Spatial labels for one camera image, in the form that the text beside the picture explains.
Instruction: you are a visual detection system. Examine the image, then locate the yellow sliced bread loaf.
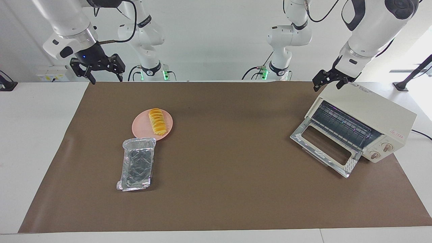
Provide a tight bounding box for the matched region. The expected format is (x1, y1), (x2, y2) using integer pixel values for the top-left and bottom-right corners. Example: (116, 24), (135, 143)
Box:
(148, 108), (167, 136)

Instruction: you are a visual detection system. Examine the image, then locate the cream toaster oven body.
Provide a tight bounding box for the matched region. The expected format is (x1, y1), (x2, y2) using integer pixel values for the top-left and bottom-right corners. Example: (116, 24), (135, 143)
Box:
(305, 74), (417, 163)

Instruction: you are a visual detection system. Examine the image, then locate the aluminium foil tray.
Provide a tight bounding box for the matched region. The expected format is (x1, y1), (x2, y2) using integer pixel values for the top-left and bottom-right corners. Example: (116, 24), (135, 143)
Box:
(117, 138), (157, 192)

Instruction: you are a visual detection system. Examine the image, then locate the black base cable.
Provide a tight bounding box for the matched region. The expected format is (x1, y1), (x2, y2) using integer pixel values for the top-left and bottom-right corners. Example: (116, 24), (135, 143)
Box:
(128, 65), (143, 81)
(242, 51), (274, 81)

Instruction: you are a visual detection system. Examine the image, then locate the black oven power cable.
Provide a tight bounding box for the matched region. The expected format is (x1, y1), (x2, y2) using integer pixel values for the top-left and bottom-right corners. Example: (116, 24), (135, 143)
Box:
(411, 129), (432, 141)

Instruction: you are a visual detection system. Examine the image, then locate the black right base cable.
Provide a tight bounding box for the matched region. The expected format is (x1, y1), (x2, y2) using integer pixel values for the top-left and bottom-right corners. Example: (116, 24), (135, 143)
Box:
(128, 65), (143, 81)

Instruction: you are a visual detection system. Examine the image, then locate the pink round plate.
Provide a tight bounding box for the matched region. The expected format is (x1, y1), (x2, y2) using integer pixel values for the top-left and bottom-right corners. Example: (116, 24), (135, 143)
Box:
(132, 109), (173, 141)

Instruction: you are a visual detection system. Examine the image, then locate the brown table mat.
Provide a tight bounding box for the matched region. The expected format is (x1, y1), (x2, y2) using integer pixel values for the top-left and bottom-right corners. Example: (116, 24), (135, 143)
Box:
(19, 81), (432, 233)

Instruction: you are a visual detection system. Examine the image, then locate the long black camera stand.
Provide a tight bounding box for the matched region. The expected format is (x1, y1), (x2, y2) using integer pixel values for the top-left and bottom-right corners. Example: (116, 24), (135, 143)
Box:
(393, 54), (432, 92)

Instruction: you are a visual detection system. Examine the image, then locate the wire oven rack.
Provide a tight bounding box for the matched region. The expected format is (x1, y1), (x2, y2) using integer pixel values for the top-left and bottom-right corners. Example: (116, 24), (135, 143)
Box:
(312, 101), (382, 150)

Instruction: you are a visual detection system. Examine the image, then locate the small black stand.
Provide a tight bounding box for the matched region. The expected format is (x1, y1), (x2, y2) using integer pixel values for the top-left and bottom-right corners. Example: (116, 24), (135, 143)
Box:
(0, 70), (18, 91)

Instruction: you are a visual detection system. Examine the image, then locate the black left base cable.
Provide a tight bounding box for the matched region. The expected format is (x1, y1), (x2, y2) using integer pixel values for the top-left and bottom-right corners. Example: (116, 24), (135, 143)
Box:
(242, 51), (274, 81)

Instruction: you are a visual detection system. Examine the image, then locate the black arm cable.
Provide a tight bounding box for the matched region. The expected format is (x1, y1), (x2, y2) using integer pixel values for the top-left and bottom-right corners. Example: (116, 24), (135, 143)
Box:
(305, 0), (341, 23)
(96, 0), (137, 45)

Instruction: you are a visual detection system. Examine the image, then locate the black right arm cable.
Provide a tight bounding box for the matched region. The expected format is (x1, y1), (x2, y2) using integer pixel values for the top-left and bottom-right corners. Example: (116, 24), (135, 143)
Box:
(96, 0), (137, 45)

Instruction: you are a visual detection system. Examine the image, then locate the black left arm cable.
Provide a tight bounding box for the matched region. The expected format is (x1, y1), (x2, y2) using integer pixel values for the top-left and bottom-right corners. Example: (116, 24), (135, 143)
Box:
(305, 0), (341, 23)

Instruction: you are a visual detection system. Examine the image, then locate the glass oven door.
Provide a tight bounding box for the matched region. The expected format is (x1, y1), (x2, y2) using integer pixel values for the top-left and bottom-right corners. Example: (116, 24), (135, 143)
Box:
(290, 118), (363, 178)

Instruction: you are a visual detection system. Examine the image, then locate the white wall socket strip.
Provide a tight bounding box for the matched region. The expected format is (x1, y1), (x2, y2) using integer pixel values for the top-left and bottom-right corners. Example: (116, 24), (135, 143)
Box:
(36, 66), (70, 82)

